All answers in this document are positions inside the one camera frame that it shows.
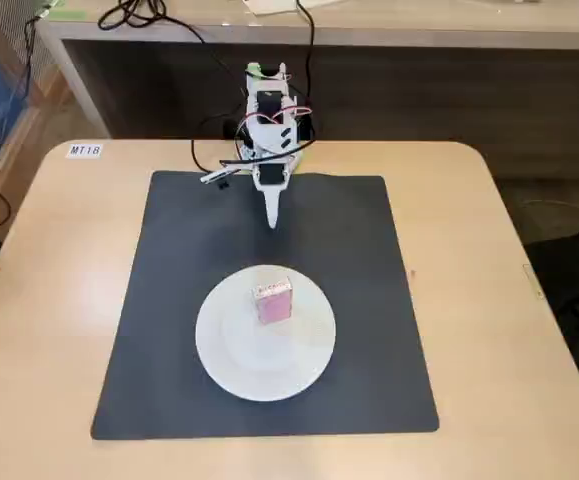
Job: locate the white MT18 label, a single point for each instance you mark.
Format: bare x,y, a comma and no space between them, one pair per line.
85,150

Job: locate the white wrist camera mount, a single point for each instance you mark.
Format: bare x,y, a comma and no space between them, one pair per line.
221,175

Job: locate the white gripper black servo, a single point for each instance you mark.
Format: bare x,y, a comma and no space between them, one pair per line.
270,176

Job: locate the small pink box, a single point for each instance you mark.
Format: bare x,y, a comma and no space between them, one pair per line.
274,305

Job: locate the dark grey mat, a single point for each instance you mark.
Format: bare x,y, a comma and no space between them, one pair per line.
379,300

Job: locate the grey background desk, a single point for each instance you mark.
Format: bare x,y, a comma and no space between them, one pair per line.
419,30

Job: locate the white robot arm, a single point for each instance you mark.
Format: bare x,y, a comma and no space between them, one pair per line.
271,105

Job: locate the white round dish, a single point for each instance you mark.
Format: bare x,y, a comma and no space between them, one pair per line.
269,360

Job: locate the white papers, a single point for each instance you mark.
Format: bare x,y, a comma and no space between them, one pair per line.
289,5

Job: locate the green tape strip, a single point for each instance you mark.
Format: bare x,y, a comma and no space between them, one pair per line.
68,14

